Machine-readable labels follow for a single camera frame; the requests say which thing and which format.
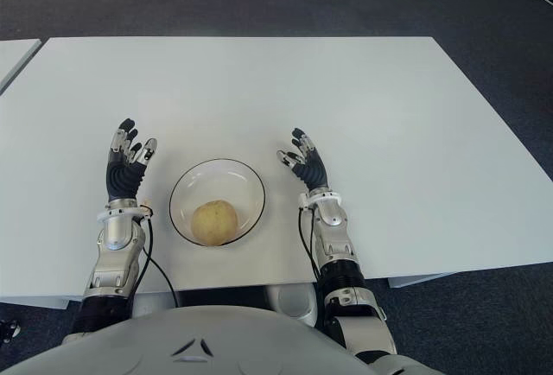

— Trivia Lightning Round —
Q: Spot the robot left hand black silver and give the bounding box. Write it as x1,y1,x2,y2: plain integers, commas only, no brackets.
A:
105,118,159,203

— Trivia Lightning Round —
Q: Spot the robot right hand black silver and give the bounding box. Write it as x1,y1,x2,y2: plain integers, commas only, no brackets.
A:
276,127,330,191

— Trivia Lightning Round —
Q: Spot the yellow red apple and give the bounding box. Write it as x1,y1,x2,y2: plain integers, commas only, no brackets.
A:
191,200,239,246

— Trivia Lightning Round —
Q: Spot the white plate black rim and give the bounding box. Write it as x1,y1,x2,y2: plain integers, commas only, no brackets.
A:
168,157,267,249

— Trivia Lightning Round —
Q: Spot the white robot waist part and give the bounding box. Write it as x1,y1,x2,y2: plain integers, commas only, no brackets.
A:
265,283,319,328

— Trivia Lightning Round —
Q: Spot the white table foot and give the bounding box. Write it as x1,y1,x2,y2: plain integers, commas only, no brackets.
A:
0,295,70,309
387,274,450,290

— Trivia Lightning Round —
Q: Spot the white side table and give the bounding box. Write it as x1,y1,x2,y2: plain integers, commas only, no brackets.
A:
0,37,44,95

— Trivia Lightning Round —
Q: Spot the grey robot torso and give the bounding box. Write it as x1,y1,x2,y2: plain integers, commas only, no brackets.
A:
0,305,381,375

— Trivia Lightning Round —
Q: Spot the black caster wheel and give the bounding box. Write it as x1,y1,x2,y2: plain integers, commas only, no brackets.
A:
0,316,22,344

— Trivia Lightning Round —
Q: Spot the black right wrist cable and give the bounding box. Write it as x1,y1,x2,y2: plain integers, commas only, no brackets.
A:
296,206,323,285

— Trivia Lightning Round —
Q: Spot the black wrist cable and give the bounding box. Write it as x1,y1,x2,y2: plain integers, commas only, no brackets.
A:
296,206,323,285
137,213,179,307

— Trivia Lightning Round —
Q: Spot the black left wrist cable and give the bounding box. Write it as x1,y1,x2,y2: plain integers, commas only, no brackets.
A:
137,213,179,307

